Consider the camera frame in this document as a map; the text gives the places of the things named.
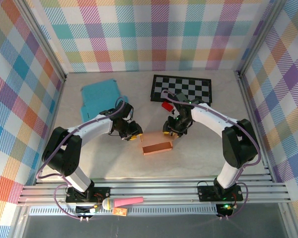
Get blue paper box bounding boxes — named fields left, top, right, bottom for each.
left=79, top=78, right=130, bottom=122

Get red toy block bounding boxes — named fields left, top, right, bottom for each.
left=161, top=101, right=174, bottom=112

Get black and white checkerboard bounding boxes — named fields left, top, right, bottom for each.
left=150, top=74, right=212, bottom=108

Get pink microphone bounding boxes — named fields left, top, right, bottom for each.
left=102, top=196, right=144, bottom=210

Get small control board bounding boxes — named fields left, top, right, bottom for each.
left=217, top=203, right=233, bottom=215
left=75, top=204, right=101, bottom=216

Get aluminium frame base rails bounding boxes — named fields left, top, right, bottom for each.
left=17, top=173, right=293, bottom=206

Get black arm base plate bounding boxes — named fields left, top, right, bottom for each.
left=197, top=184, right=244, bottom=202
left=65, top=186, right=111, bottom=204

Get aluminium side rail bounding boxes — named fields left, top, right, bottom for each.
left=235, top=71, right=274, bottom=184
left=34, top=74, right=68, bottom=185

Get white slotted cable duct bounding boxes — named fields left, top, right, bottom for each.
left=29, top=207, right=221, bottom=216

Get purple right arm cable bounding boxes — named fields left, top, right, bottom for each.
left=161, top=89, right=261, bottom=221

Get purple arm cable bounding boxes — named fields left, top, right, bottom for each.
left=161, top=89, right=261, bottom=221
left=36, top=97, right=127, bottom=221

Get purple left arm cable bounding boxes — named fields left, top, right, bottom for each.
left=36, top=97, right=127, bottom=221

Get aluminium frame post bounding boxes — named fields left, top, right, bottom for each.
left=235, top=0, right=288, bottom=77
left=14, top=0, right=67, bottom=81

